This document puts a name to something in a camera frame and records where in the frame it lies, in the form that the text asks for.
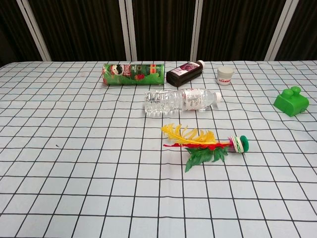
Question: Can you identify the green plastic building block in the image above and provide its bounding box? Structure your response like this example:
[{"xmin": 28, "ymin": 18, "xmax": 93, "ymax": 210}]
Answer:
[{"xmin": 273, "ymin": 85, "xmax": 310, "ymax": 117}]

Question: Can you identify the white partition frame post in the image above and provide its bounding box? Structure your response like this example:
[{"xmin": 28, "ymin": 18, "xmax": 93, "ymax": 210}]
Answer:
[
  {"xmin": 264, "ymin": 0, "xmax": 297, "ymax": 61},
  {"xmin": 187, "ymin": 0, "xmax": 208, "ymax": 61},
  {"xmin": 16, "ymin": 0, "xmax": 52, "ymax": 62},
  {"xmin": 117, "ymin": 0, "xmax": 138, "ymax": 61}
]

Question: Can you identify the small white pill jar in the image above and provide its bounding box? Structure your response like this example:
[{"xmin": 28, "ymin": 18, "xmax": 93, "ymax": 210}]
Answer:
[{"xmin": 216, "ymin": 66, "xmax": 234, "ymax": 87}]

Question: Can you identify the colourful feather shuttlecock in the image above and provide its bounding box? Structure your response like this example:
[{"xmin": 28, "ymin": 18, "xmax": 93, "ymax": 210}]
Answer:
[{"xmin": 160, "ymin": 123, "xmax": 250, "ymax": 173}]

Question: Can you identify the clear plastic water bottle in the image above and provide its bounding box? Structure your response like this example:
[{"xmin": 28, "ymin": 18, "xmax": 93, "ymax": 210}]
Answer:
[{"xmin": 144, "ymin": 87, "xmax": 222, "ymax": 118}]

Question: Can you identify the dark juice bottle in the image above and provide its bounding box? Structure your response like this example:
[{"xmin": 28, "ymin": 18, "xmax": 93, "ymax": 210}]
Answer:
[{"xmin": 165, "ymin": 59, "xmax": 207, "ymax": 88}]

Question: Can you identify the green Pringles can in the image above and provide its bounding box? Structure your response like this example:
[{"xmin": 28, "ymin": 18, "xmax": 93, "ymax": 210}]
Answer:
[{"xmin": 100, "ymin": 62, "xmax": 166, "ymax": 86}]

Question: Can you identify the white checked tablecloth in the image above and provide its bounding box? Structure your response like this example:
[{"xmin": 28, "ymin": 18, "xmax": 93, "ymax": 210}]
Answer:
[{"xmin": 0, "ymin": 60, "xmax": 317, "ymax": 238}]

